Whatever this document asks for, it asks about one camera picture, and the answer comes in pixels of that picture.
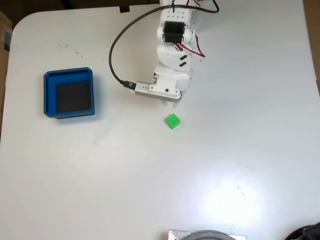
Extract green cube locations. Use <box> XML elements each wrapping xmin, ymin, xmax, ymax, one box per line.
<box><xmin>164</xmin><ymin>112</ymin><xmax>181</xmax><ymax>130</ymax></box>

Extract blue box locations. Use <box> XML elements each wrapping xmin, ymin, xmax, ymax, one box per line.
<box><xmin>43</xmin><ymin>66</ymin><xmax>96</xmax><ymax>120</ymax></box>

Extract silver metal plate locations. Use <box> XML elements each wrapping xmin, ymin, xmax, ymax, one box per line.
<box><xmin>167</xmin><ymin>229</ymin><xmax>248</xmax><ymax>240</ymax></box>

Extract dark round stand base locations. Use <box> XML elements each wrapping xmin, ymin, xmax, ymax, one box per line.
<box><xmin>182</xmin><ymin>229</ymin><xmax>237</xmax><ymax>240</ymax></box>
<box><xmin>283</xmin><ymin>221</ymin><xmax>320</xmax><ymax>240</ymax></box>

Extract silver camera box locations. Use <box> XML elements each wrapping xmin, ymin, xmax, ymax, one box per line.
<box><xmin>129</xmin><ymin>81</ymin><xmax>183</xmax><ymax>103</ymax></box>

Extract red servo wires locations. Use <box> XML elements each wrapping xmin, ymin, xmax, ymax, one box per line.
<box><xmin>174</xmin><ymin>34</ymin><xmax>207</xmax><ymax>60</ymax></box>

